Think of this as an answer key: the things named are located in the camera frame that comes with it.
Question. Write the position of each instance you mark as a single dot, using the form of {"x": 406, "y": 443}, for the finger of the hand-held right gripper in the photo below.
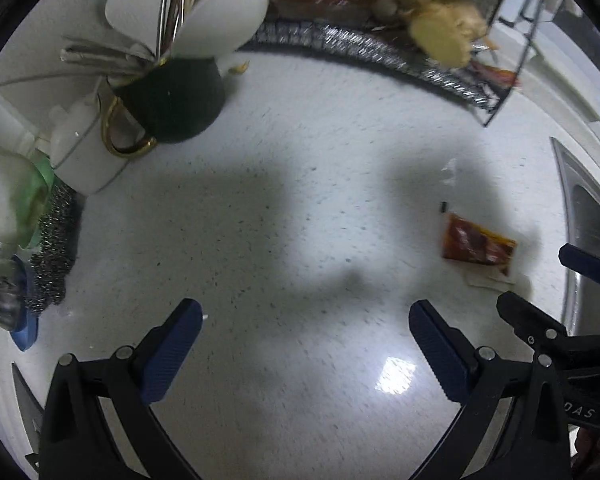
{"x": 530, "y": 322}
{"x": 582, "y": 260}

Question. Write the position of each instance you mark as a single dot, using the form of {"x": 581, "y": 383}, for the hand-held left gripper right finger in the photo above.
{"x": 437, "y": 350}

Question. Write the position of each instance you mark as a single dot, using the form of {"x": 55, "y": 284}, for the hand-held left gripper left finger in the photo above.
{"x": 172, "y": 350}

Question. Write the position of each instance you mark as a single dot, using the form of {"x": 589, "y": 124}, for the red sauce packet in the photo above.
{"x": 477, "y": 240}

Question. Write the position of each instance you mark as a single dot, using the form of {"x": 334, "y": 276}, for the person's right hand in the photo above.
{"x": 592, "y": 452}

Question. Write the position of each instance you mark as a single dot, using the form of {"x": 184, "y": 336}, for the stainless steel sink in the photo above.
{"x": 590, "y": 210}

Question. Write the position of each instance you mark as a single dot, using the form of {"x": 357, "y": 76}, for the blue coaster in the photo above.
{"x": 26, "y": 320}

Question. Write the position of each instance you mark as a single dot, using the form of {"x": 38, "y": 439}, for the steel wool scrubber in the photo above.
{"x": 55, "y": 250}

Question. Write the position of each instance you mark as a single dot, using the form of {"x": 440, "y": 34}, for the green dish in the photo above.
{"x": 42, "y": 200}

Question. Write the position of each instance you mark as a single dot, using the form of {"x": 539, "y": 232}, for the white lidded jar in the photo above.
{"x": 80, "y": 155}

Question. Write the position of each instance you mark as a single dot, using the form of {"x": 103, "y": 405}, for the glass carafe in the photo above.
{"x": 2, "y": 195}

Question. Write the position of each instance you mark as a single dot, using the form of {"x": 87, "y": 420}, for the dark green mug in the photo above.
{"x": 180, "y": 100}

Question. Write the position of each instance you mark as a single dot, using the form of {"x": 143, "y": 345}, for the metal chopsticks bundle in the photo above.
{"x": 100, "y": 55}

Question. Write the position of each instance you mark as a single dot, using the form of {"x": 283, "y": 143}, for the garlic cloves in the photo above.
{"x": 386, "y": 2}

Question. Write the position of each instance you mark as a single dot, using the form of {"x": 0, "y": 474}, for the small white spoon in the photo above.
{"x": 135, "y": 5}

